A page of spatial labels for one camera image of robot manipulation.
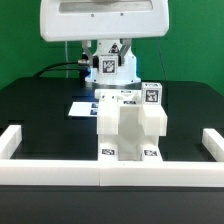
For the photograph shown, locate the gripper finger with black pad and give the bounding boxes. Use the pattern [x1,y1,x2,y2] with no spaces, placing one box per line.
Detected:
[82,40,99,68]
[118,38,132,66]

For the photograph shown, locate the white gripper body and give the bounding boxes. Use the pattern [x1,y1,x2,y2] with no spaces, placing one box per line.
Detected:
[40,0,169,42]

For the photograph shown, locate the white tagged cube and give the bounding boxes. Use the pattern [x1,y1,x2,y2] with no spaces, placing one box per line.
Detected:
[141,82,162,105]
[99,55,118,75]

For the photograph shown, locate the white chair back frame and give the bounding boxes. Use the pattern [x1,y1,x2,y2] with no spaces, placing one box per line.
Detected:
[95,88,167,136]

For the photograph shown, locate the white chair seat part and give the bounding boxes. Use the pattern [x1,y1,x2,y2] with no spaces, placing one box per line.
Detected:
[97,103,159,161]

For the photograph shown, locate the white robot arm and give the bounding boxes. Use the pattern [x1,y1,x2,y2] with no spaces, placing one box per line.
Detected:
[40,0,169,86]

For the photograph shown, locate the white marker base sheet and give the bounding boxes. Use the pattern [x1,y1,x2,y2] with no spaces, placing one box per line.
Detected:
[68,102,98,117]

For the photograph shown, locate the thin white cable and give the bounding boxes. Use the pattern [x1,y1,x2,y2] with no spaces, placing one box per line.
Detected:
[63,41,70,78]

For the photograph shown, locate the black cable post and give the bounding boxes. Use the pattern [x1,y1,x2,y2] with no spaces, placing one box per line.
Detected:
[78,52,90,87]

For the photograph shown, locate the black thick cable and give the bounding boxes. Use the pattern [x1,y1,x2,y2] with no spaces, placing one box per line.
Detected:
[32,60,91,78]

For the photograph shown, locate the white U-shaped fence wall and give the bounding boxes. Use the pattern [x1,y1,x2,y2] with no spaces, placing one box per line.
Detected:
[0,125,224,187]

